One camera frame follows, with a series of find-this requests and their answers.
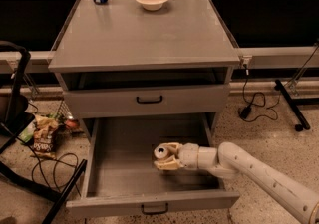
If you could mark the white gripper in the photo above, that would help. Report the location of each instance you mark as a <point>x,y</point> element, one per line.
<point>189,155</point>

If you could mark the orange soda can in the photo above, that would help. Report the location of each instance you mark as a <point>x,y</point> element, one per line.
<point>161,153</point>

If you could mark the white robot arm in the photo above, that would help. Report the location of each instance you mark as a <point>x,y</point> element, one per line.
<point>228,160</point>

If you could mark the open grey bottom drawer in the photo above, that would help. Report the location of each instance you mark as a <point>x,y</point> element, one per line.
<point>121,178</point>

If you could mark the closed grey upper drawer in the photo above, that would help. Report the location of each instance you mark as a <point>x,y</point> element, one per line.
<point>143,101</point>

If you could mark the red can on floor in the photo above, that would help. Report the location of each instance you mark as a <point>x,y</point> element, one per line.
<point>72,124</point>

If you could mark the grey drawer cabinet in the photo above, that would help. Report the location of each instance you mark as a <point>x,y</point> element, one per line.
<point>121,45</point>

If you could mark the brown chip bag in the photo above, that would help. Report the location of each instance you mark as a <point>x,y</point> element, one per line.
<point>44,137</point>

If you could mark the green snack packet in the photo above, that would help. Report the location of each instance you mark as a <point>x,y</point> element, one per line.
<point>27,134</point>

